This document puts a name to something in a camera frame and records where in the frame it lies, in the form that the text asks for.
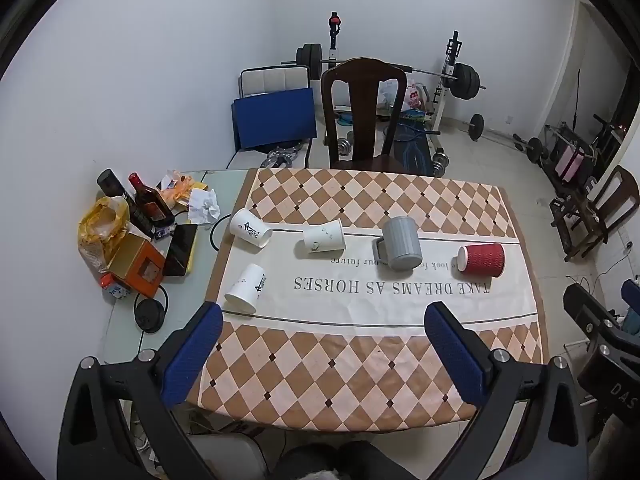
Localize black cable loop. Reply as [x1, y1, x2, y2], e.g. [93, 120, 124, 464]
[209, 217, 236, 253]

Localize black exercise bench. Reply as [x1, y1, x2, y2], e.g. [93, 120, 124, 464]
[387, 122, 436, 176]

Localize red ribbed paper cup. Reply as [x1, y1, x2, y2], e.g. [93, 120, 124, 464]
[456, 243, 506, 278]

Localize white padded chair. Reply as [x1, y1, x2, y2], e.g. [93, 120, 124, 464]
[226, 66, 313, 170]

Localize pink bag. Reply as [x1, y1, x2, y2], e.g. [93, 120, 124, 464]
[555, 140, 586, 183]

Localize brown liquor bottle red cap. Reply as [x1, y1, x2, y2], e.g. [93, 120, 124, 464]
[128, 172, 176, 228]

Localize short barbell black plates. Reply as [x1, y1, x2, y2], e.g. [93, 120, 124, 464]
[462, 113, 545, 163]

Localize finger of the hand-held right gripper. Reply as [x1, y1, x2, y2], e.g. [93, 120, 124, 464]
[621, 279, 640, 313]
[563, 283, 623, 341]

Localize white paper cup faint print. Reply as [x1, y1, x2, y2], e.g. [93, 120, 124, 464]
[302, 218, 347, 254]

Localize white barbell rack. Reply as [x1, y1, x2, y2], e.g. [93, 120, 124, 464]
[322, 11, 463, 136]

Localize white red plastic bag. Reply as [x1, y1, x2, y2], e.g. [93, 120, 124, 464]
[380, 79, 431, 113]

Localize grey chair seat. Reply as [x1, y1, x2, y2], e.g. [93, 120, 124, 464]
[187, 432, 268, 480]

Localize long barbell black plates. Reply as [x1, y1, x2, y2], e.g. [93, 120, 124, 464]
[281, 42, 487, 101]

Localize black bottle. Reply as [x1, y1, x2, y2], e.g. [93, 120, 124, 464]
[96, 168, 153, 238]

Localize orange cardboard box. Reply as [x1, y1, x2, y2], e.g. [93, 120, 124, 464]
[107, 234, 167, 298]

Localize orange snack wrappers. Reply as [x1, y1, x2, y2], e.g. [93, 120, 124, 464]
[159, 170, 211, 208]

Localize black flat box yellow edge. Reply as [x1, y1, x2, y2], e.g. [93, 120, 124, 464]
[162, 223, 199, 277]

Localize grey ribbed mug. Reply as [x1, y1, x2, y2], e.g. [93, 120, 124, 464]
[372, 216, 424, 271]

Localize dark wooden side chair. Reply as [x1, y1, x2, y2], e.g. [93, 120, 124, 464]
[550, 165, 640, 261]

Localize blue board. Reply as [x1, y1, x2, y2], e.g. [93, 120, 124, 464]
[231, 87, 318, 152]

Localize yellow plastic bag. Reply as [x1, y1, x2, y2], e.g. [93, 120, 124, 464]
[76, 196, 132, 273]

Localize small jar red lid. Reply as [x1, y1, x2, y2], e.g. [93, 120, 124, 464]
[99, 272, 133, 302]

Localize silver metal exercise gear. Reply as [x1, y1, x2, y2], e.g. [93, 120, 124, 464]
[259, 144, 306, 170]

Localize black round disc with cable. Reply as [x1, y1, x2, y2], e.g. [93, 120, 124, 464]
[133, 285, 169, 333]

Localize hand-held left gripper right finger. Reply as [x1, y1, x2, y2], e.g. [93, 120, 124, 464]
[424, 301, 590, 480]

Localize checkered brown tablecloth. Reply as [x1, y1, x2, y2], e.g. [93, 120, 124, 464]
[199, 167, 550, 433]

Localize crumpled white tissue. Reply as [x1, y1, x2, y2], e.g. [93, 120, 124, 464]
[187, 190, 221, 225]

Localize white paper cup black print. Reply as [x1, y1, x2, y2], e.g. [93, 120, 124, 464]
[223, 263, 267, 309]
[229, 208, 273, 249]

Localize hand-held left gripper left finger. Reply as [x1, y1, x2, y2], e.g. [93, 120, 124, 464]
[56, 301, 224, 480]

